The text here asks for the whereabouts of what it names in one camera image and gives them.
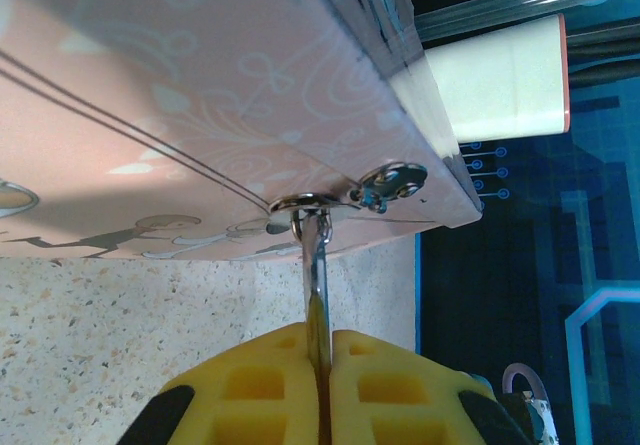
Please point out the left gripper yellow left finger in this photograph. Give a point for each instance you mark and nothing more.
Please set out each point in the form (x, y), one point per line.
(250, 390)

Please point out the cream knife block pink top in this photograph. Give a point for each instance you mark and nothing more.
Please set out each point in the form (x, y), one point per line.
(500, 75)

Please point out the aluminium frame post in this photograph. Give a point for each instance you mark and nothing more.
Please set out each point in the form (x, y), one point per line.
(470, 20)

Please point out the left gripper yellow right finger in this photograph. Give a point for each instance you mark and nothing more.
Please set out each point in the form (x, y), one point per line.
(400, 395)

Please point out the pink tin box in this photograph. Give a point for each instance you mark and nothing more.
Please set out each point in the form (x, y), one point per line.
(200, 90)

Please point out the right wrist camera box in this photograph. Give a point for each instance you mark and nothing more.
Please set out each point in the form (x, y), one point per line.
(542, 420)

